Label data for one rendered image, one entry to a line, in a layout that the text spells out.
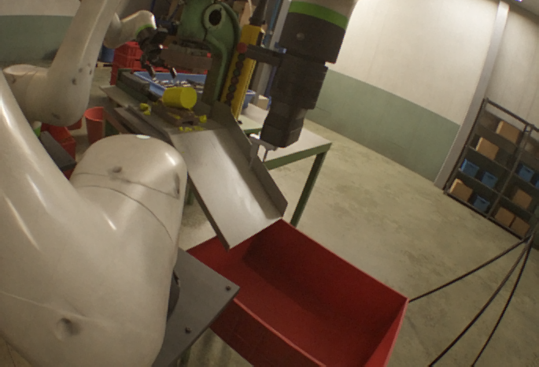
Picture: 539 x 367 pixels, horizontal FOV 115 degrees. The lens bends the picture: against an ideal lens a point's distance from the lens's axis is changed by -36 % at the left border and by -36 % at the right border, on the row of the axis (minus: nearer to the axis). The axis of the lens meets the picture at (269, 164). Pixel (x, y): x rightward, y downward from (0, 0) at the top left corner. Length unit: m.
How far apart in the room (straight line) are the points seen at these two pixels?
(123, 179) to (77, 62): 0.45
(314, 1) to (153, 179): 0.30
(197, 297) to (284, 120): 0.31
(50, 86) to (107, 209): 0.48
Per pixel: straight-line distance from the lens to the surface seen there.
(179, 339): 0.42
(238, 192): 0.81
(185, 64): 0.82
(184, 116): 0.86
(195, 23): 0.86
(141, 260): 0.19
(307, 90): 0.39
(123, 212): 0.21
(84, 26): 0.69
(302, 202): 1.50
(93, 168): 0.27
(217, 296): 0.47
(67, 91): 0.64
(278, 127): 0.40
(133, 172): 0.26
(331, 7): 0.38
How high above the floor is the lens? 1.30
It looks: 23 degrees down
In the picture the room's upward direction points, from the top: 18 degrees clockwise
